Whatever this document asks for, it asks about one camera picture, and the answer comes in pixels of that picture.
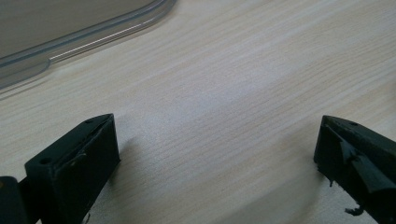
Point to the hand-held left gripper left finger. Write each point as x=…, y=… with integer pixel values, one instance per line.
x=71, y=174

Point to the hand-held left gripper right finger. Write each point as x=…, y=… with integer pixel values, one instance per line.
x=358, y=161

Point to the brown transparent plastic tray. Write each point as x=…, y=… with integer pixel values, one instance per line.
x=62, y=25

